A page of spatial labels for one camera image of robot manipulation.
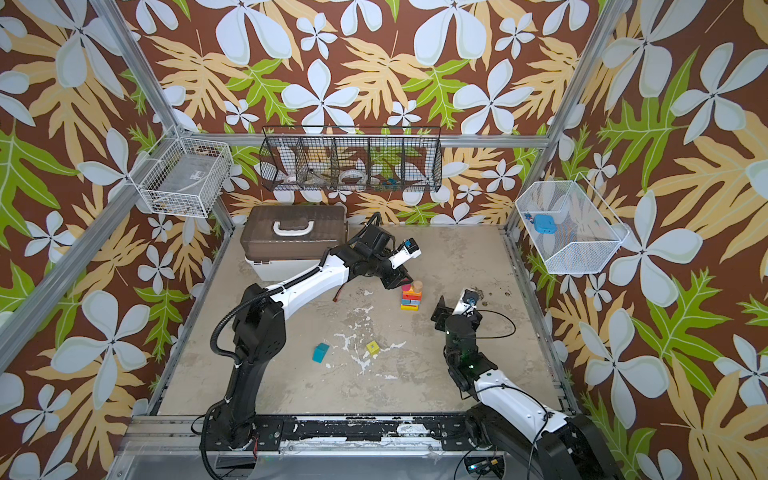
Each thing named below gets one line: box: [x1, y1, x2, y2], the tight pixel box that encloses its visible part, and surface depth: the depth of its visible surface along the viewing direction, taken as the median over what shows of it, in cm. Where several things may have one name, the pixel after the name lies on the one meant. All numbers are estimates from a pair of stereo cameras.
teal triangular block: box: [312, 342, 330, 364], surface depth 89 cm
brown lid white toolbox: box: [240, 205, 348, 282], surface depth 94 cm
